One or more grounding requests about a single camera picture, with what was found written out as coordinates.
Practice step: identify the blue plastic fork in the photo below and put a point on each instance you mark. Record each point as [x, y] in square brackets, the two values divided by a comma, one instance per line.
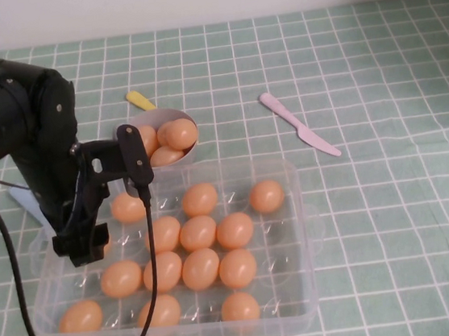
[26, 204]

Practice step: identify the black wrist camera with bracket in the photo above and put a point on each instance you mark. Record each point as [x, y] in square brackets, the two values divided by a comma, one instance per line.
[133, 154]

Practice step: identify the clear plastic egg box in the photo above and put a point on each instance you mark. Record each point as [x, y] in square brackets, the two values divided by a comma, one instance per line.
[291, 290]

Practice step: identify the pink plastic knife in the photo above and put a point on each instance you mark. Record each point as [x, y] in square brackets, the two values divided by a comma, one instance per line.
[278, 110]

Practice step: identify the yellow plastic utensil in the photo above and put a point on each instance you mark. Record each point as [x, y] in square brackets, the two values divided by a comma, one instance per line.
[139, 100]

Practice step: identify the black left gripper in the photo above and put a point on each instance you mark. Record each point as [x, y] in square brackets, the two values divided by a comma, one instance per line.
[56, 187]

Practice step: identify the grey round bowl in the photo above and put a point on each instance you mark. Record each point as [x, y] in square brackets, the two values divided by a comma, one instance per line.
[169, 113]

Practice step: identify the green checked tablecloth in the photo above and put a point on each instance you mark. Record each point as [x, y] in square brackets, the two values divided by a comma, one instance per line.
[378, 239]

